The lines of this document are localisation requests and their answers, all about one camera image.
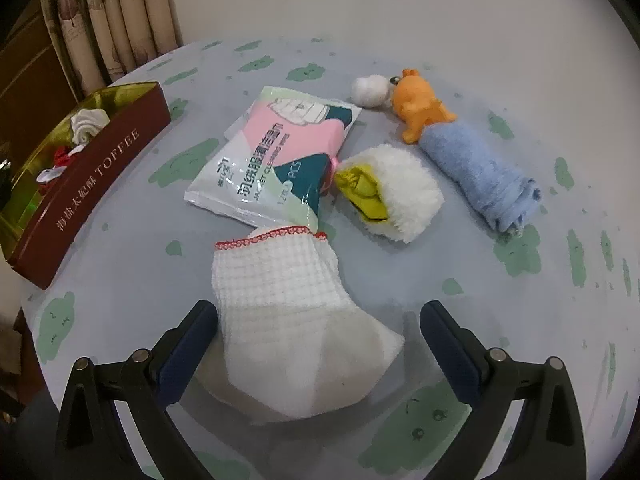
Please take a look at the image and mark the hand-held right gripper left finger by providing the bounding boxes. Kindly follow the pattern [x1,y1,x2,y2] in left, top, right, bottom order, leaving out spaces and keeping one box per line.
[52,300,219,480]

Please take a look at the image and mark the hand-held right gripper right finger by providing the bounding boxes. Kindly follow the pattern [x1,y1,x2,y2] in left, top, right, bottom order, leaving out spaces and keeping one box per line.
[420,299,587,480]

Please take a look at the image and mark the white waffle cloth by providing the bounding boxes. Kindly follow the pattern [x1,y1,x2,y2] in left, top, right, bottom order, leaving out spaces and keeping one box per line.
[197,226,406,418]

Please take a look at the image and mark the white and yellow fluffy plush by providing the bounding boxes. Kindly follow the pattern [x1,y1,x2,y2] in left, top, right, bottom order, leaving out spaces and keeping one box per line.
[334,143,445,244]

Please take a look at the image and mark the blue towel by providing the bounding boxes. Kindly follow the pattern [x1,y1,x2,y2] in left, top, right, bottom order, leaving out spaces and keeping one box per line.
[419,121,542,233]

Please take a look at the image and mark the dark red tin box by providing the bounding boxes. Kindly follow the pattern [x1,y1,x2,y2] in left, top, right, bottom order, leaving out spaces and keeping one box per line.
[0,81,172,290]

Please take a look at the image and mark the wet wipes packet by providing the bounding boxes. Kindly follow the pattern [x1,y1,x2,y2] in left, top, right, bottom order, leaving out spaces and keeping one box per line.
[184,86,363,233]

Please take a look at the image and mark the orange animal toy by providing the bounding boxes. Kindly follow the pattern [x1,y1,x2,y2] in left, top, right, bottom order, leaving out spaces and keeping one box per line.
[389,67,458,145]

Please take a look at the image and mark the white pompom ball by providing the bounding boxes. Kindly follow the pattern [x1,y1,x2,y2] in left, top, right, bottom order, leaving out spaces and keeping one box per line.
[350,74,393,107]

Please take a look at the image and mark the green cloud printed bedsheet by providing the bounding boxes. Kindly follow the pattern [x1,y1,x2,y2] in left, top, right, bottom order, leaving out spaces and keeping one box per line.
[15,35,636,480]

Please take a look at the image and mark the red and white fabric piece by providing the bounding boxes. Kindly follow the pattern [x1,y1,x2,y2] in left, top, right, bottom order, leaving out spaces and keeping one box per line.
[37,145,77,186]

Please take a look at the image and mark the white fabric flower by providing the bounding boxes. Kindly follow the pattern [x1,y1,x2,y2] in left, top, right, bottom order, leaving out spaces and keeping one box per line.
[70,108,111,147]

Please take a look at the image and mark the brown wooden cabinet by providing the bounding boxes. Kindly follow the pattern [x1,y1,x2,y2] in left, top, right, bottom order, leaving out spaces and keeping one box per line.
[0,10,77,161]

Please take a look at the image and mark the beige patterned curtain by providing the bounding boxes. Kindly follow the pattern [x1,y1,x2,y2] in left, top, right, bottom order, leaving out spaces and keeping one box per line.
[40,0,183,101]

